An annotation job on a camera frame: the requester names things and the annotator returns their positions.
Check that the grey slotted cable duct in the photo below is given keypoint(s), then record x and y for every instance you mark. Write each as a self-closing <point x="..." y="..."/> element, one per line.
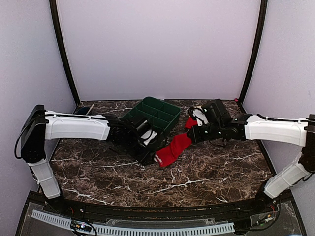
<point x="135" y="228"/>

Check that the green compartment tray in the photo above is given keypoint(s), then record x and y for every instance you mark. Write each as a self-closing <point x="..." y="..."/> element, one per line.
<point x="160" y="114"/>

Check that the left black frame post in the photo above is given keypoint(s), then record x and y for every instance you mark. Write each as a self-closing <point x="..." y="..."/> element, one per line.
<point x="62" y="50"/>

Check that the black frame post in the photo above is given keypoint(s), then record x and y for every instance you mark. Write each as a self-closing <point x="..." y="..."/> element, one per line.
<point x="62" y="50"/>
<point x="255" y="50"/>

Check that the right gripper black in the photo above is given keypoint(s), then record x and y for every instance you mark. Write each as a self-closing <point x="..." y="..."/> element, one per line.
<point x="196" y="137"/>

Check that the black front rail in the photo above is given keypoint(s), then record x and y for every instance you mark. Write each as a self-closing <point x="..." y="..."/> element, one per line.
<point x="238" y="211"/>

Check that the small circuit board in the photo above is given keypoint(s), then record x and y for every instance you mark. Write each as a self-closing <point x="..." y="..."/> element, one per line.
<point x="80" y="226"/>
<point x="265" y="219"/>

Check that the dark blue cup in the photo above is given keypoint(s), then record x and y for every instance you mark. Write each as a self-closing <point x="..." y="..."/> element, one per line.
<point x="83" y="111"/>

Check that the small circuit board right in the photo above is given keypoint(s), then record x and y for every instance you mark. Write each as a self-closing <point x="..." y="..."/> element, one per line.
<point x="265" y="219"/>

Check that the red sock plain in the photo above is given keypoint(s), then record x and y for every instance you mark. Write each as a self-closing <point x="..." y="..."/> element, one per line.
<point x="190" y="123"/>

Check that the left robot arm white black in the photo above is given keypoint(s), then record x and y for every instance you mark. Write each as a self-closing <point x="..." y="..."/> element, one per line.
<point x="43" y="125"/>

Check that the red sock with santa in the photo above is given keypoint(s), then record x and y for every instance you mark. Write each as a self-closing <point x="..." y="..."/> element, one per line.
<point x="169" y="154"/>

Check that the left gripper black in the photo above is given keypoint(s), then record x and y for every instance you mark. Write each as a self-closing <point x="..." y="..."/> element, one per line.
<point x="143" y="158"/>

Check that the right black frame post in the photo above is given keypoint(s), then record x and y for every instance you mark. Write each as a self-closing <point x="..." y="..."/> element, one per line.
<point x="255" y="50"/>

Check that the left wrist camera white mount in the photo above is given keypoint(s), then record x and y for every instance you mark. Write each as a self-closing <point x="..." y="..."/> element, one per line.
<point x="148" y="136"/>

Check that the small circuit board left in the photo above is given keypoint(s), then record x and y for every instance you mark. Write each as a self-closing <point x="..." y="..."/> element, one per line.
<point x="80" y="226"/>

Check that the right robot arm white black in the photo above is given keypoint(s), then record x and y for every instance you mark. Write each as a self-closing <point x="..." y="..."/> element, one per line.
<point x="300" y="132"/>

